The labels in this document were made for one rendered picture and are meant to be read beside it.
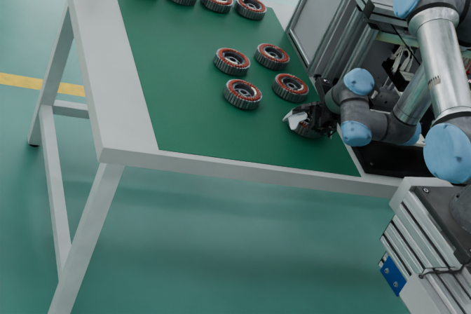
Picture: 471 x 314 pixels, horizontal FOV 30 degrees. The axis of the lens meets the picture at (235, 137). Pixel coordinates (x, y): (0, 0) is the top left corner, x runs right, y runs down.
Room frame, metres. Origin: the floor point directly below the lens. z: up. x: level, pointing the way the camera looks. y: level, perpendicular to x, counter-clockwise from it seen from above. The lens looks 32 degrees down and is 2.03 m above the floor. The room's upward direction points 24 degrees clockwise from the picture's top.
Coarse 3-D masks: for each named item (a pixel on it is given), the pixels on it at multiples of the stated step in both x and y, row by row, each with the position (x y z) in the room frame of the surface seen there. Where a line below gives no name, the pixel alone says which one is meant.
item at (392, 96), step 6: (378, 84) 2.58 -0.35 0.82; (372, 90) 2.58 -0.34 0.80; (378, 90) 2.55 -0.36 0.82; (384, 90) 2.56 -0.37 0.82; (390, 90) 2.58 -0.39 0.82; (378, 96) 2.54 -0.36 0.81; (384, 96) 2.55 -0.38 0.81; (390, 96) 2.56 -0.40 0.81; (396, 96) 2.57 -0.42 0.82; (372, 102) 2.55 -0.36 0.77; (378, 102) 2.55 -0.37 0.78; (384, 102) 2.55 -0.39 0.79; (390, 102) 2.57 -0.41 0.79
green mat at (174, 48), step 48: (144, 0) 2.60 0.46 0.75; (144, 48) 2.30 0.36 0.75; (192, 48) 2.42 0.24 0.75; (240, 48) 2.56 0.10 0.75; (288, 48) 2.71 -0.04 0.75; (144, 96) 2.05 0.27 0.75; (192, 96) 2.16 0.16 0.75; (192, 144) 1.93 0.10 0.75; (240, 144) 2.03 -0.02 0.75; (288, 144) 2.13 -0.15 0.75; (336, 144) 2.24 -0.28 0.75
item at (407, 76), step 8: (384, 64) 2.59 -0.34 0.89; (400, 64) 2.63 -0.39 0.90; (400, 72) 2.52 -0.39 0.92; (408, 72) 2.54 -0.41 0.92; (392, 80) 2.52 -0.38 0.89; (400, 80) 2.49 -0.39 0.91; (408, 80) 2.49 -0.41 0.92; (392, 88) 2.59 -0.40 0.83; (400, 88) 2.47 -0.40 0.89; (400, 96) 2.46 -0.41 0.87
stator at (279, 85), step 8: (280, 80) 2.40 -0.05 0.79; (288, 80) 2.44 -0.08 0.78; (296, 80) 2.45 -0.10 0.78; (280, 88) 2.37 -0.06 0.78; (288, 88) 2.37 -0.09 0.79; (296, 88) 2.44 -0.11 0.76; (304, 88) 2.42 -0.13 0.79; (280, 96) 2.36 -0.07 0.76; (288, 96) 2.36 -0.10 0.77; (296, 96) 2.37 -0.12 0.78; (304, 96) 2.39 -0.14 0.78
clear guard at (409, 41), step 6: (390, 24) 2.50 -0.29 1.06; (396, 30) 2.46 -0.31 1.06; (402, 30) 2.48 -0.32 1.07; (408, 30) 2.50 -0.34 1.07; (402, 36) 2.43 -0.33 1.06; (408, 36) 2.45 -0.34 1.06; (408, 42) 2.41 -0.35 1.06; (414, 42) 2.43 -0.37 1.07; (408, 48) 2.38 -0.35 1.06; (414, 48) 2.39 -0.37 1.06; (414, 54) 2.35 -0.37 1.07; (420, 54) 2.37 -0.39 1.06; (468, 54) 2.52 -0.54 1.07; (420, 60) 2.32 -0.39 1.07; (468, 60) 2.47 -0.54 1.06; (468, 66) 2.43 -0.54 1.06; (468, 72) 2.39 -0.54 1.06; (468, 78) 2.37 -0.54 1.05
